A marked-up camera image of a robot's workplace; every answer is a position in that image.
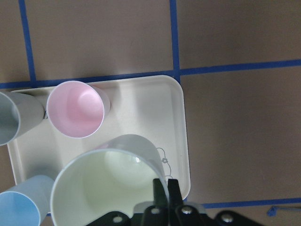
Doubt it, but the grey ikea cup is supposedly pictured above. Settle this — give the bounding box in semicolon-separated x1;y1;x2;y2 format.
0;92;45;145

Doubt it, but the light blue cup rear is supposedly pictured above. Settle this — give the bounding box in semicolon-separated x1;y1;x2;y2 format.
0;175;54;226

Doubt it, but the cream plastic tray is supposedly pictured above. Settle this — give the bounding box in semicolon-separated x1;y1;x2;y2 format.
8;75;190;198

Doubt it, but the white ikea cup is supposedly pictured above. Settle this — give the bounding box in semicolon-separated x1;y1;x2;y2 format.
50;134;169;226

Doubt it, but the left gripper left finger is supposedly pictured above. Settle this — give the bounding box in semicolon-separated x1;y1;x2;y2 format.
153;178;168;212

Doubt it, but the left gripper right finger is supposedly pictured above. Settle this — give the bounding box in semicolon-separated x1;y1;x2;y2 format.
167;179;182;211

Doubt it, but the pink ikea cup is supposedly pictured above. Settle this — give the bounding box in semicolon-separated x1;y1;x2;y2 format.
47;81;111;138

